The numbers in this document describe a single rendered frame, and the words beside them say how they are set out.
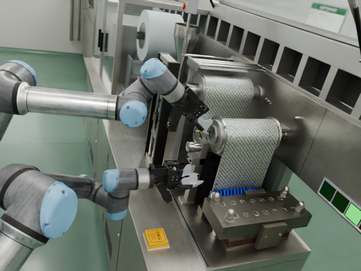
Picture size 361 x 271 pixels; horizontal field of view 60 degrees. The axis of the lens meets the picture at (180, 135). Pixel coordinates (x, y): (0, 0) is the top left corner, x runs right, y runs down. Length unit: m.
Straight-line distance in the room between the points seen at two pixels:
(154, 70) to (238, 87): 0.51
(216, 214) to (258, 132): 0.35
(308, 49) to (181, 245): 0.88
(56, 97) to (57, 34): 5.64
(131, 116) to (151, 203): 0.54
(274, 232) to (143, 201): 0.53
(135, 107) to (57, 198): 0.32
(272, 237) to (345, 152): 0.41
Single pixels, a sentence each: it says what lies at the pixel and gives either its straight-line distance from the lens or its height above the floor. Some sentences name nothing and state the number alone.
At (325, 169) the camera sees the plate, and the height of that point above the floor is 1.24.
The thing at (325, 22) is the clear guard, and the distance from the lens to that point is 1.28.
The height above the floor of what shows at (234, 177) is 1.09.
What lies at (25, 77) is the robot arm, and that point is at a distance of 1.09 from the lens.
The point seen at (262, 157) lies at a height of 1.18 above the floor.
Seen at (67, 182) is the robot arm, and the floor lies 1.14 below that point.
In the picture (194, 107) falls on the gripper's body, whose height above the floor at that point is 1.37.
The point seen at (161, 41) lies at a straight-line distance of 2.03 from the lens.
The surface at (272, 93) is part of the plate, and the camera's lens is 1.46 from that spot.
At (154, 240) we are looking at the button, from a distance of 1.17.
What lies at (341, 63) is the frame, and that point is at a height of 1.60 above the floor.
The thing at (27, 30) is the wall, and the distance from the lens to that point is 6.58.
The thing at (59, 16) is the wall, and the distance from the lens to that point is 6.51.
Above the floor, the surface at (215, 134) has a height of 1.27.
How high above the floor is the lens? 1.76
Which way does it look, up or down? 27 degrees down
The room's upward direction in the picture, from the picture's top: 11 degrees clockwise
